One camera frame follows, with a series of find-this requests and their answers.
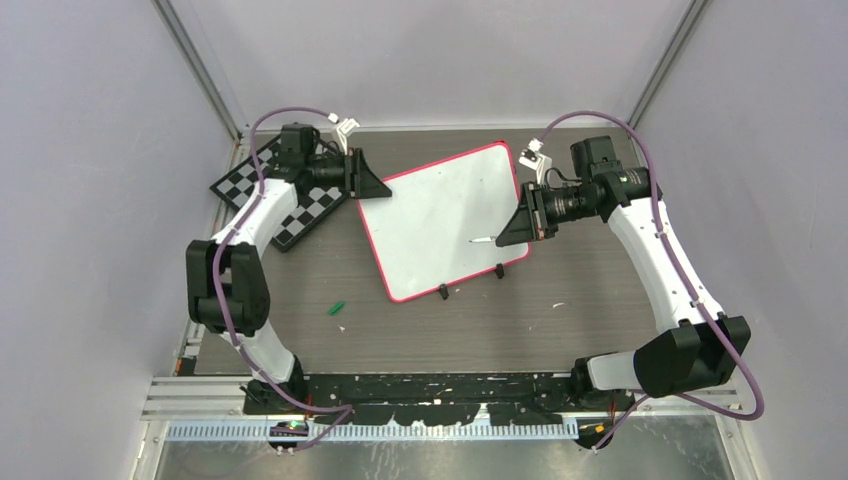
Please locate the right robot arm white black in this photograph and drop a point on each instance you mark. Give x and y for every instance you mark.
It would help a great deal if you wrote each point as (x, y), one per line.
(696, 340)

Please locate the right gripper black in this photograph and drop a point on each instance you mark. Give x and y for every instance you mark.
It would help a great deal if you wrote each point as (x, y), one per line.
(530, 222)

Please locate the whiteboard with red frame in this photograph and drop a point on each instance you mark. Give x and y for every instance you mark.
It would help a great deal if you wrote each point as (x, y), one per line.
(419, 236)

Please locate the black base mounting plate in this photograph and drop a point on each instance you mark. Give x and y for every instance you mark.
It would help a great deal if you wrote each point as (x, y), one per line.
(451, 399)

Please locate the slotted grey cable duct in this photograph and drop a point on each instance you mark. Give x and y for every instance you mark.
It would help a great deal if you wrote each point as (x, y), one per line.
(270, 431)

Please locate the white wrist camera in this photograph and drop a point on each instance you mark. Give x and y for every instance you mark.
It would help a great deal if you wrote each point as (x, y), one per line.
(341, 131)
(531, 157)

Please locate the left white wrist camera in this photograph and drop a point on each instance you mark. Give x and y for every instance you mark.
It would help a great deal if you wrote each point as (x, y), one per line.
(341, 131)

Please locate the black and white chessboard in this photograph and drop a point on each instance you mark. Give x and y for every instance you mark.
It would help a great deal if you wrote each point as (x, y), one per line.
(298, 212)

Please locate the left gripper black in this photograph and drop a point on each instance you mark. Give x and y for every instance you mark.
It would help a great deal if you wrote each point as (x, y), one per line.
(359, 180)

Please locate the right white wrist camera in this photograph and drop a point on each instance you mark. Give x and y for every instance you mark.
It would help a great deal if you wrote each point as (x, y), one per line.
(531, 157)

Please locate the green marker cap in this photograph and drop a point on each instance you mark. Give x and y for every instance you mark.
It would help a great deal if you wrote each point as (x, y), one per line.
(335, 309)

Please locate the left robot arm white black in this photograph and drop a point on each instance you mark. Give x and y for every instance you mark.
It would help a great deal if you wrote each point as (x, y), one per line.
(227, 290)

